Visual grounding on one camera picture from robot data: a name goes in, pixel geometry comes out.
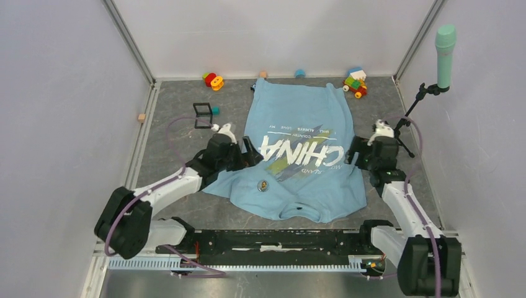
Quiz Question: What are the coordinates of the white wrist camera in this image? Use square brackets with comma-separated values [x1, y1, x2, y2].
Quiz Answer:
[210, 123, 238, 144]
[367, 119, 395, 146]

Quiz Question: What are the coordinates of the mint green microphone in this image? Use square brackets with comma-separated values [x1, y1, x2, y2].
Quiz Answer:
[435, 24, 457, 89]

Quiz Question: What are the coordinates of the black open brooch box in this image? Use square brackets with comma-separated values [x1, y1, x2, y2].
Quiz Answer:
[192, 102, 213, 129]

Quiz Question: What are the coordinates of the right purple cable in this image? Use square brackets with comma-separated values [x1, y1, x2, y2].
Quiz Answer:
[380, 115, 442, 298]

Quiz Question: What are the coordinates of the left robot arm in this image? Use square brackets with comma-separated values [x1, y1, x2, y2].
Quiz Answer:
[94, 133, 264, 260]

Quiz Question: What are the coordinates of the black base frame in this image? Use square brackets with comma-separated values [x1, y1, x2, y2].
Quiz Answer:
[155, 229, 385, 278]

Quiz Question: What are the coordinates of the red orange green toy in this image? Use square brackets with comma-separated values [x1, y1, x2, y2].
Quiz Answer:
[202, 73, 225, 91]

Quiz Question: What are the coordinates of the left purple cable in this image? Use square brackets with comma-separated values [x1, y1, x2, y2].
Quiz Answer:
[104, 117, 221, 258]

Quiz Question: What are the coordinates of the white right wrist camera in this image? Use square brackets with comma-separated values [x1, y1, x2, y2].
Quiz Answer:
[367, 119, 395, 146]

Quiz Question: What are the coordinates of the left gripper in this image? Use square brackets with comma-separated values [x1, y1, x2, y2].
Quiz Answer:
[216, 135, 262, 172]

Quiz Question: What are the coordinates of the round brooch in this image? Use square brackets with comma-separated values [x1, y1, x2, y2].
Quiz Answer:
[257, 180, 269, 192]

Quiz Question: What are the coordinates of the blue round cap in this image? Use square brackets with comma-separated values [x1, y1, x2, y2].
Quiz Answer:
[294, 69, 306, 78]

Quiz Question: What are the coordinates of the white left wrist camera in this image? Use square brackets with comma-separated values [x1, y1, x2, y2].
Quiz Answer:
[210, 123, 238, 144]

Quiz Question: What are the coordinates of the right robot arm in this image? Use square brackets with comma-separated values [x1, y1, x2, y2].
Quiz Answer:
[346, 136, 462, 297]

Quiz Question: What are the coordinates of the tan cube on rail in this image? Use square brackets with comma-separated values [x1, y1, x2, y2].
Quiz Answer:
[137, 114, 146, 124]

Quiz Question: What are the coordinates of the light blue printed t-shirt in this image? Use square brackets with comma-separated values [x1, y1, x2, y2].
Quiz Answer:
[205, 79, 367, 223]

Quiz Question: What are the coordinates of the colourful building block toy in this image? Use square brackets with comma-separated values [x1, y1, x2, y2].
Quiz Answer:
[342, 67, 367, 99]

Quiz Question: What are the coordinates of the purple cable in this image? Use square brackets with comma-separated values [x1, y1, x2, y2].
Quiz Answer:
[380, 115, 442, 298]
[104, 117, 221, 258]

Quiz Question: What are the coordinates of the black microphone tripod stand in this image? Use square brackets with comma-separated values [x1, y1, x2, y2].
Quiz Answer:
[394, 83, 450, 158]

